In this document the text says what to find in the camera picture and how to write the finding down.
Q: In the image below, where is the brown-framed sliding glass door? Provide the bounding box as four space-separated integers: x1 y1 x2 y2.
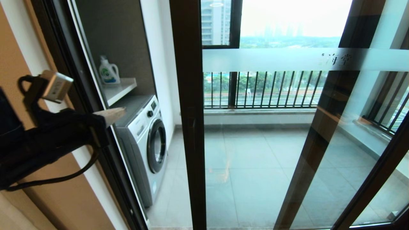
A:
169 0 409 230

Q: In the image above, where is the white front-load washing machine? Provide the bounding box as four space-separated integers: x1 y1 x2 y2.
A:
109 94 168 208

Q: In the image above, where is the white laundry detergent bottle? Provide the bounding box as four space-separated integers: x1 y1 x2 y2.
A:
98 55 121 84

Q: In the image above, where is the grey stone window sill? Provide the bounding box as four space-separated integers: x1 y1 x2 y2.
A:
204 108 318 116

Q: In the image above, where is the black balcony railing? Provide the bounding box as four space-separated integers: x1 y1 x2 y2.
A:
204 71 323 109

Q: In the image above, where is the brown-framed fixed glass door panel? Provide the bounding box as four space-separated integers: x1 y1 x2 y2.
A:
274 0 409 230

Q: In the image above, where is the white wall shelf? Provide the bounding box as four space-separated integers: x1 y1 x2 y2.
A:
102 77 137 106

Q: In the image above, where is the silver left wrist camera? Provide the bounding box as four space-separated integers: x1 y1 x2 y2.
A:
39 70 74 104

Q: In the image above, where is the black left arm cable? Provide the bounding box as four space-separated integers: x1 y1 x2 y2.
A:
6 74 100 192

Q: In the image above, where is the dark outer door frame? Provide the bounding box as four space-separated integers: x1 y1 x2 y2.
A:
29 0 151 230

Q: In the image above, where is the dark window frame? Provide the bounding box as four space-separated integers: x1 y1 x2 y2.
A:
201 0 243 109

